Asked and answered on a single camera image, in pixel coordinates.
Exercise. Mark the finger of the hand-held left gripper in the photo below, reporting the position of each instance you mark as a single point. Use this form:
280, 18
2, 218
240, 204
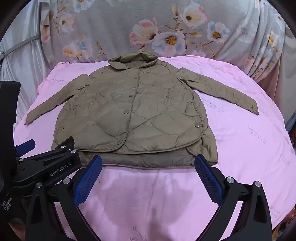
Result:
59, 154
26, 146

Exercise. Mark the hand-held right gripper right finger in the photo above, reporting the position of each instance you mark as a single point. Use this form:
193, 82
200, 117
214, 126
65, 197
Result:
209, 178

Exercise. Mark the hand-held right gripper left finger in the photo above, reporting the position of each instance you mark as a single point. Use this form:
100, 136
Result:
86, 179

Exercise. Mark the olive quilted jacket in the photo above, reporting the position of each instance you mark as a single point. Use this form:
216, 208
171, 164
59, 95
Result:
136, 109

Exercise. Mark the pink blanket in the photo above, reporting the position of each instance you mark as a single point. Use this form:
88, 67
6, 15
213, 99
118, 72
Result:
231, 162

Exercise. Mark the white curtain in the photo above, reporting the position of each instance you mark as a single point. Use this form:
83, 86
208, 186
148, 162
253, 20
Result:
20, 64

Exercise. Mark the grey floral bedsheet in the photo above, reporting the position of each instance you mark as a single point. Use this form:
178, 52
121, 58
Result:
148, 30

